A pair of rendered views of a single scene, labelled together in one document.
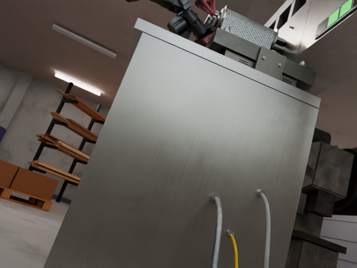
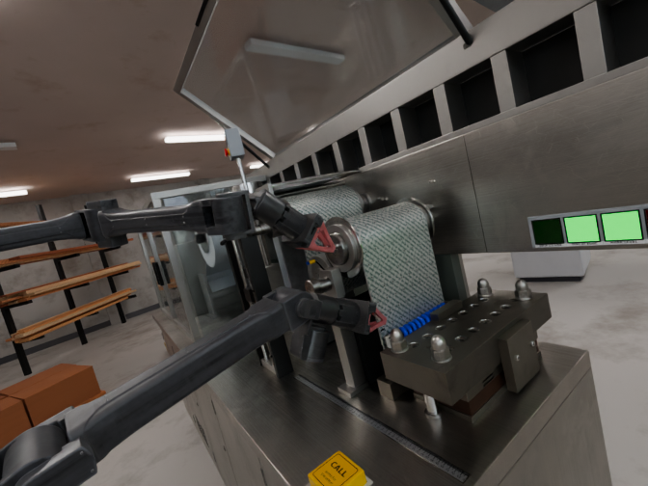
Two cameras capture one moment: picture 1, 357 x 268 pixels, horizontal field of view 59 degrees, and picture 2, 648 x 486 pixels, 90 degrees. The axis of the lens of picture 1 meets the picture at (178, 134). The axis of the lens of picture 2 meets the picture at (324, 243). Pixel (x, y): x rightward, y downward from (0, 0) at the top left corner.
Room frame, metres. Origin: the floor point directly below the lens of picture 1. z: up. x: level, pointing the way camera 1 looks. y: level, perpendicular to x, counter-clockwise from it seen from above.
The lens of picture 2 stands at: (0.53, 0.34, 1.34)
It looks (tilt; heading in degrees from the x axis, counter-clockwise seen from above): 6 degrees down; 336
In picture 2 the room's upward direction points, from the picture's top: 14 degrees counter-clockwise
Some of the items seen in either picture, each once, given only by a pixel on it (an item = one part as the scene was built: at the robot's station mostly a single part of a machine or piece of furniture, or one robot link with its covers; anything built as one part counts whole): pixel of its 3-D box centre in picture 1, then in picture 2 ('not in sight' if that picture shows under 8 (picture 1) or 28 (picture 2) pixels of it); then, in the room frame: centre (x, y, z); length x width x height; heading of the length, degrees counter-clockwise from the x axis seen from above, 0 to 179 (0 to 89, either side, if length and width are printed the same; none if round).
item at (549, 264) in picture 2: not in sight; (543, 213); (2.82, -3.43, 0.71); 0.72 x 0.67 x 1.41; 107
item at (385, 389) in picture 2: not in sight; (424, 361); (1.16, -0.14, 0.92); 0.28 x 0.04 x 0.04; 98
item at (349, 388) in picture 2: not in sight; (338, 331); (1.23, 0.04, 1.05); 0.06 x 0.05 x 0.31; 98
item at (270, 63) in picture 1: (269, 65); (521, 355); (0.96, -0.22, 0.96); 0.10 x 0.03 x 0.11; 98
